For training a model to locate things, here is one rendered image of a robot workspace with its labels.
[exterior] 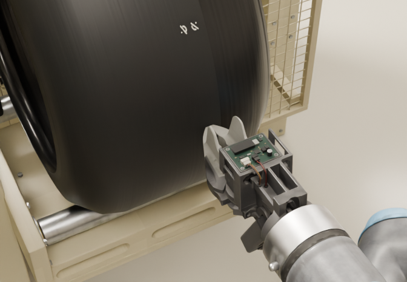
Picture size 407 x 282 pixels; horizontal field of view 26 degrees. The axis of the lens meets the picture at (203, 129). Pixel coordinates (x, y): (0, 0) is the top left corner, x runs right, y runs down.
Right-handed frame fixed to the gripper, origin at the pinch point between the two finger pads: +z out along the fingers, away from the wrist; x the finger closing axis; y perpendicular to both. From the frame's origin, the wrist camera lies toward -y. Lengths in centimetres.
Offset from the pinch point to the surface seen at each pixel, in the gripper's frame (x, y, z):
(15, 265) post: 27, -41, 27
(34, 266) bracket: 25.1, -27.1, 13.5
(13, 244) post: 26, -35, 26
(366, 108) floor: -95, -109, 89
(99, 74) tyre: 12.6, 13.3, 3.8
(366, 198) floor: -76, -113, 60
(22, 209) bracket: 23.6, -22.2, 21.1
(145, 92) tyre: 7.8, 9.6, 2.1
